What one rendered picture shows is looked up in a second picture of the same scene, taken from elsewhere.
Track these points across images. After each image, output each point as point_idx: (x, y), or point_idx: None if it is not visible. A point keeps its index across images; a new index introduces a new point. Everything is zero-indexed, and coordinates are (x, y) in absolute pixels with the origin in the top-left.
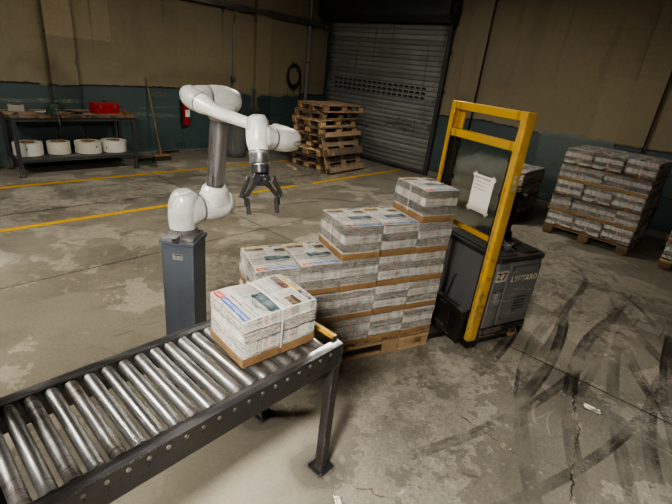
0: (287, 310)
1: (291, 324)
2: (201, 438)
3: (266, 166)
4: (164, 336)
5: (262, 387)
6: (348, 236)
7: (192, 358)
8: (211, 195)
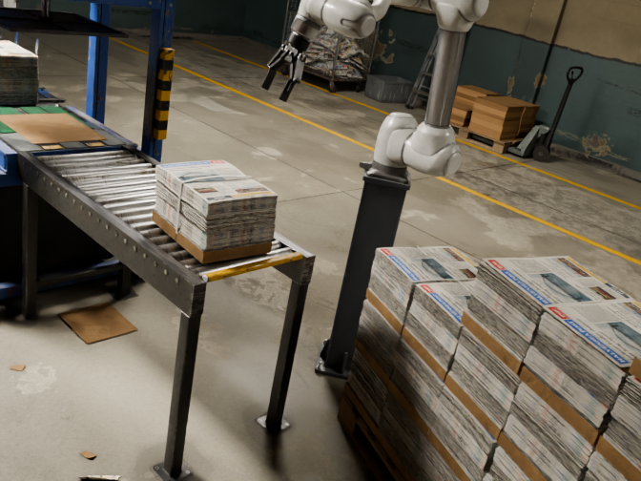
0: (184, 187)
1: (187, 213)
2: (80, 218)
3: (294, 36)
4: None
5: (118, 227)
6: (480, 280)
7: None
8: (416, 131)
